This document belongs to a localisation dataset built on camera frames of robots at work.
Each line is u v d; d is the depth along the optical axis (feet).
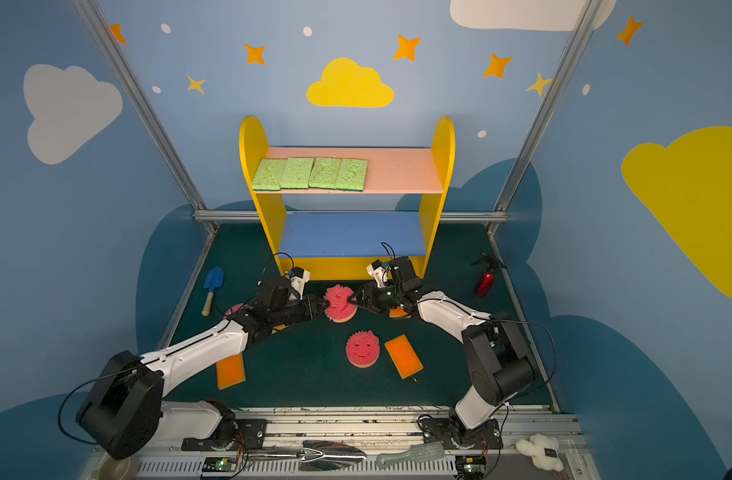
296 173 2.47
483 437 2.39
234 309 3.23
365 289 2.61
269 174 2.45
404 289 2.35
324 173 2.49
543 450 2.30
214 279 3.42
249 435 2.41
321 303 2.73
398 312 2.60
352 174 2.46
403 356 2.87
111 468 2.25
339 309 2.70
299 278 2.56
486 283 3.22
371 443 2.41
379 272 2.75
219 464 2.34
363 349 2.82
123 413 1.35
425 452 2.35
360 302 2.60
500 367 1.50
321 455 2.30
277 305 2.21
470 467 2.35
